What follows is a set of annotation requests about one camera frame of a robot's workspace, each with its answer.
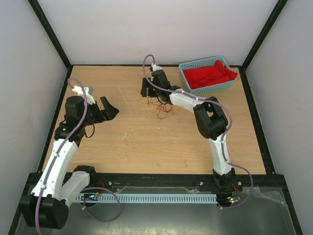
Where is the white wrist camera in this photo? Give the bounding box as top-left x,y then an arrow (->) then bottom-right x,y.
150,63 -> 162,72
72,86 -> 96,105

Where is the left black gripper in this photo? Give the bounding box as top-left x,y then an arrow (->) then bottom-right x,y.
80,96 -> 118,126

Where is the light blue plastic basket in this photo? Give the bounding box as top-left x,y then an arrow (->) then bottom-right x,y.
179,56 -> 238,96

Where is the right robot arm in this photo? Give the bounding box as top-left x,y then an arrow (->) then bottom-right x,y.
140,66 -> 235,190

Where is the black aluminium frame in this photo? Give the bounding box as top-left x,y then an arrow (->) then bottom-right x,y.
7,0 -> 304,235

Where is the green circuit board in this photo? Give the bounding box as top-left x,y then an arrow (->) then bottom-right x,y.
226,196 -> 241,204
80,193 -> 99,201

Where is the red cloth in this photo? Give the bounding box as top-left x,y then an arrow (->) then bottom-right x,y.
183,60 -> 238,89

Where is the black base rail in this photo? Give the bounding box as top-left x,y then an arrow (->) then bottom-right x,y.
23,172 -> 288,194

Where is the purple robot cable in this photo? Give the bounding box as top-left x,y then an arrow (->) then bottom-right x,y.
142,54 -> 255,210
35,77 -> 122,235

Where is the left green circuit board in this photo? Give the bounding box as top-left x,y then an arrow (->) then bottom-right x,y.
80,193 -> 99,201

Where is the right green circuit board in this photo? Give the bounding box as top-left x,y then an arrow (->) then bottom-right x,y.
226,196 -> 241,204

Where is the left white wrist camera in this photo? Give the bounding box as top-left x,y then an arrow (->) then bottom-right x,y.
72,86 -> 96,105

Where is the white zip tie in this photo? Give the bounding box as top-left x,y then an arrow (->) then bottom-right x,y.
117,86 -> 133,115

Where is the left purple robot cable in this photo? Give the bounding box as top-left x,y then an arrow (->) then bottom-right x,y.
35,77 -> 122,235

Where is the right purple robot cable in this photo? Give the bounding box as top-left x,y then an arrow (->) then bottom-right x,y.
142,54 -> 255,210

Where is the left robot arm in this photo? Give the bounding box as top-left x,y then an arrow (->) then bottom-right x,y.
19,95 -> 119,229

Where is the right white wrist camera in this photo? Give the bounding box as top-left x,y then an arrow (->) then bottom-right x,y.
150,63 -> 162,72

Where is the light blue slotted cable duct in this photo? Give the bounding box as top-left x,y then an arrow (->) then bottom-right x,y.
74,193 -> 217,204

